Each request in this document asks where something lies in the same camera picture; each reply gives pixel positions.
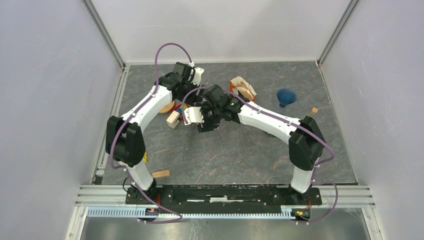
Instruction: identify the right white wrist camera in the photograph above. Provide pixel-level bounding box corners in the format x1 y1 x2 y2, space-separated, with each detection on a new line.
183 106 204 125

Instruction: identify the colourful toy block pile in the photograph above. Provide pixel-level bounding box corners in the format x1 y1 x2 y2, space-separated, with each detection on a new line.
166 104 189 129

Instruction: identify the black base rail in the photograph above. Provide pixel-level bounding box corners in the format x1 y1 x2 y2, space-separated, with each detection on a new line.
125 184 323 215

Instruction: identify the small wooden ring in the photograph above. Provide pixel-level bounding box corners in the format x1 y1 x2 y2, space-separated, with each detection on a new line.
158 100 176 115

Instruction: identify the orange coffee filter box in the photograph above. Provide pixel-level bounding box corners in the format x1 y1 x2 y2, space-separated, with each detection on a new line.
229 76 257 102

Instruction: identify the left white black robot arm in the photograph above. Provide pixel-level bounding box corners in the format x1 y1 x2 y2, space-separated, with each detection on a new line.
105 62 204 204

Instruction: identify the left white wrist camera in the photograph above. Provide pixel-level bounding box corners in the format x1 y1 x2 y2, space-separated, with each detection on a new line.
188 62 205 87

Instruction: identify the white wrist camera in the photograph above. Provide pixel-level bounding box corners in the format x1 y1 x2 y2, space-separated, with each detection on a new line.
183 106 204 125
188 62 205 87

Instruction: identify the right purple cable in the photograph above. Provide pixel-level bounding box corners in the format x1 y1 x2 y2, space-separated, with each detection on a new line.
180 85 339 226

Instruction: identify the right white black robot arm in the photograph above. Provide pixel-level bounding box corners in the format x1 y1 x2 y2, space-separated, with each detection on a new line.
197 84 327 204

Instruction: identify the grey slotted cable duct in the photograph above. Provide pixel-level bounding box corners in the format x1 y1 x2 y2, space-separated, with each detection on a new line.
86 206 310 220

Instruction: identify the small wooden cube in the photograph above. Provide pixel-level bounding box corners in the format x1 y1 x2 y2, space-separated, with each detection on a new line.
310 107 319 116

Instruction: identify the flat wooden block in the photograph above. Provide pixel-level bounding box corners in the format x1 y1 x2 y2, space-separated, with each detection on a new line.
152 169 171 179

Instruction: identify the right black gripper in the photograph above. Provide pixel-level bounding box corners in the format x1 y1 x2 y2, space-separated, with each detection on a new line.
193 101 223 133

